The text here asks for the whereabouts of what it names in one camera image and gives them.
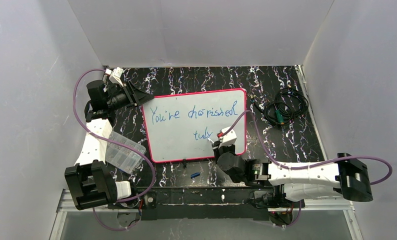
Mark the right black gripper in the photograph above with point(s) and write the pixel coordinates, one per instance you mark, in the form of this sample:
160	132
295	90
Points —
217	150

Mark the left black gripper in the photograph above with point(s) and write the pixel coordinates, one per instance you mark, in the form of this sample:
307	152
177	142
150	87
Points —
129	94

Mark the blue marker cap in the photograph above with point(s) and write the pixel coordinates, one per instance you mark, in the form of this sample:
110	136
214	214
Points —
194	175

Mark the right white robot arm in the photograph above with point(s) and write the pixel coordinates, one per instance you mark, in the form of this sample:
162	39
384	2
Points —
295	181

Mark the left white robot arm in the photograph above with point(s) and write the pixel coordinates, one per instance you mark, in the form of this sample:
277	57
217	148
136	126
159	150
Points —
89	180

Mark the pink framed whiteboard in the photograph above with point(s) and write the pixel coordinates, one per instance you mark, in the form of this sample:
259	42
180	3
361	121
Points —
177	126

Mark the left black board clip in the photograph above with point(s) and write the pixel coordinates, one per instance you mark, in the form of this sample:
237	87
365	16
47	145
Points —
184	163

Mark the clear plastic screw box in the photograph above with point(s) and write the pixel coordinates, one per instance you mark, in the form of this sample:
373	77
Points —
123	158

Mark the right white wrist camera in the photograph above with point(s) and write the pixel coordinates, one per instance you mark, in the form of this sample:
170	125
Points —
226	137

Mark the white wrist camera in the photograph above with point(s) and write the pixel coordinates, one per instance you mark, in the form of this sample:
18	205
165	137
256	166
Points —
115	75
226	137

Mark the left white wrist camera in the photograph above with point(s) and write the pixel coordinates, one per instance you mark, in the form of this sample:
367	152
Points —
115	75

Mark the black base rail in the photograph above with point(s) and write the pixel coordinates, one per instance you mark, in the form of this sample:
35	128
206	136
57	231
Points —
163	203

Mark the green handled screwdriver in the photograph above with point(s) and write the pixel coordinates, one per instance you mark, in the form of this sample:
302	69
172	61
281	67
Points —
279	117

